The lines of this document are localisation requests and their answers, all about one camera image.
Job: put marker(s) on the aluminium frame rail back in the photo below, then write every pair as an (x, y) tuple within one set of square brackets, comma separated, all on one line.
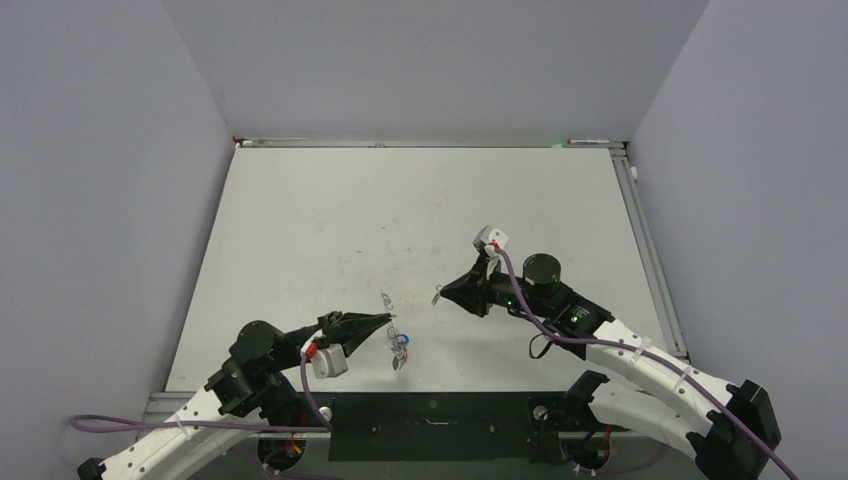
[(399, 143)]

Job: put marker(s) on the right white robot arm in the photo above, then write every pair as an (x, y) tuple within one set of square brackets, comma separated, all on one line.
[(730, 431)]

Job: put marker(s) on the key with green tag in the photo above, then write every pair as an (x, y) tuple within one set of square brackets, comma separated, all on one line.
[(437, 295)]

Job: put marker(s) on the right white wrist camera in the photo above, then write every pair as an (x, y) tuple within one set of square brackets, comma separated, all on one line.
[(489, 240)]

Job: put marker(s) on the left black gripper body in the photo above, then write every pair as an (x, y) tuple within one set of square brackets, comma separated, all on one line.
[(328, 325)]

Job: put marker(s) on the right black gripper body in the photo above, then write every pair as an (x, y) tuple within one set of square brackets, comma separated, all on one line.
[(499, 289)]

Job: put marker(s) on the aluminium frame rail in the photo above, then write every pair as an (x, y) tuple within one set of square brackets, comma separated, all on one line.
[(399, 143), (657, 283)]

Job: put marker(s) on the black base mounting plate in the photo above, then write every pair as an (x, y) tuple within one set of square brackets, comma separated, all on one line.
[(472, 426)]

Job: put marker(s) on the aluminium frame rail right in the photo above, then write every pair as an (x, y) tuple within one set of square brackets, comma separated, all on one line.
[(657, 283)]

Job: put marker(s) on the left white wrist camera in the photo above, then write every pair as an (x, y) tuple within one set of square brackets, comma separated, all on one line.
[(329, 362)]

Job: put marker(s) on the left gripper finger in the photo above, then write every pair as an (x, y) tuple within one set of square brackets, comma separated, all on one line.
[(352, 340), (361, 322)]

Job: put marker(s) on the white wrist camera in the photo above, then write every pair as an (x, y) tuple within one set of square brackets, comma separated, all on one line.
[(489, 240), (329, 362)]

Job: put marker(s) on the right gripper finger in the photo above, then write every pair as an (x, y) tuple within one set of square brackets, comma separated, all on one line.
[(472, 303), (466, 283)]

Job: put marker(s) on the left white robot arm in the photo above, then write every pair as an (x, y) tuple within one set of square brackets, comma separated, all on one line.
[(260, 388)]

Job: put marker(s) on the key with blue tag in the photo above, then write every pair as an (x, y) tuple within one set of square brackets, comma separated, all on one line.
[(403, 340)]

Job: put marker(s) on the key with black tag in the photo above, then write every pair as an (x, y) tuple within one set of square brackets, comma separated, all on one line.
[(396, 363)]

